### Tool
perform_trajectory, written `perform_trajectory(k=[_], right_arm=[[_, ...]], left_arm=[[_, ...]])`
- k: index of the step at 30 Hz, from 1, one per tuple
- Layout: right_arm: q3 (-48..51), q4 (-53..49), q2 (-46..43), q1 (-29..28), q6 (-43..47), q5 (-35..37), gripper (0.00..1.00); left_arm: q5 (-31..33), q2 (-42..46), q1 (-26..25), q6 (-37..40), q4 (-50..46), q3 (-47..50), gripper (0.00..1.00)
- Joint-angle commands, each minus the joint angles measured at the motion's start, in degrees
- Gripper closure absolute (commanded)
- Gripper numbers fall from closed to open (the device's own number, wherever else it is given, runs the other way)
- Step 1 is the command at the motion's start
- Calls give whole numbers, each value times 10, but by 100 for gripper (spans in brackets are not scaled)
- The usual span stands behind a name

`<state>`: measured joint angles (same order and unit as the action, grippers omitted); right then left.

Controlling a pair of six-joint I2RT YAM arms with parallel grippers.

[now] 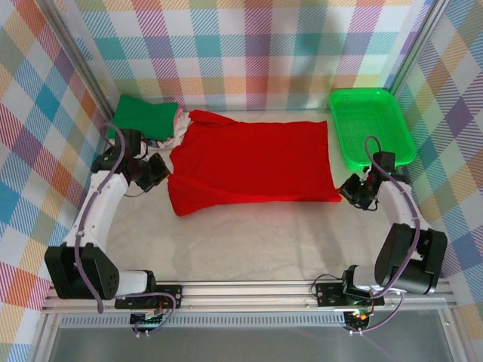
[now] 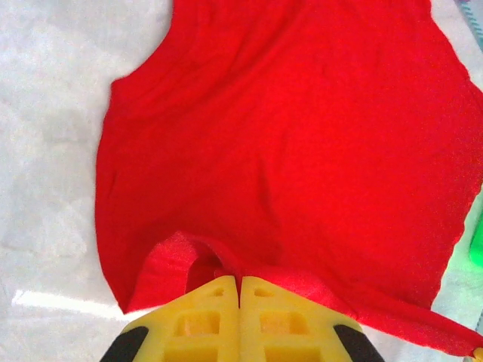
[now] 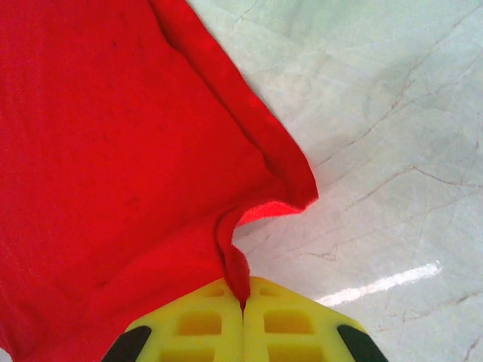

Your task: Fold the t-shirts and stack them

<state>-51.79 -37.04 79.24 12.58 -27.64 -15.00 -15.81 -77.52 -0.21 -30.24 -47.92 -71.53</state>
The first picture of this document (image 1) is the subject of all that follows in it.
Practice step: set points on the aluminium frame post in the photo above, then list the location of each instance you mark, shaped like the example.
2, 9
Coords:
83, 56
417, 45

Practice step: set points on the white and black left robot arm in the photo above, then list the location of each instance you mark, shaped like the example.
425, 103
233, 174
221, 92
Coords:
102, 211

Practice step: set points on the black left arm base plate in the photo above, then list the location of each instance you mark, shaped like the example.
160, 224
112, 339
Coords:
170, 294

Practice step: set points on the stack of folded clothes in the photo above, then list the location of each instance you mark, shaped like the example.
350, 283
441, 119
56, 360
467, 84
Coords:
183, 124

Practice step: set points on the red t-shirt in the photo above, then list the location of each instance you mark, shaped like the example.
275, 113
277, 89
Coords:
256, 162

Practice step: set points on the green plastic basket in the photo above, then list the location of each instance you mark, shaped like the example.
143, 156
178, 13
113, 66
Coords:
370, 128

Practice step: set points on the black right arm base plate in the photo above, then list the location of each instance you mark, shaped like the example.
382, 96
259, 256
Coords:
328, 294

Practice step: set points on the controller circuit board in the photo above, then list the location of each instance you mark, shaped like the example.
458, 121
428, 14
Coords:
147, 320
358, 318

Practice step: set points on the left controller circuit board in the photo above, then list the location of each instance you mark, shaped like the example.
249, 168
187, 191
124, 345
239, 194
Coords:
147, 320

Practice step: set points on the right controller circuit board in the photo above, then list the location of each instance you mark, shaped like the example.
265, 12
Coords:
358, 318

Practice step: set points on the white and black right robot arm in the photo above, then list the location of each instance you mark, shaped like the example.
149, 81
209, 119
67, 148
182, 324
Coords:
400, 203

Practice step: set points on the aluminium cross rail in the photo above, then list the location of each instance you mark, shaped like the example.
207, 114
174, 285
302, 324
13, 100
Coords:
245, 294

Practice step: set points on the green folded t-shirt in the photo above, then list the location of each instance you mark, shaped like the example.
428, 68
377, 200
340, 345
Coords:
147, 117

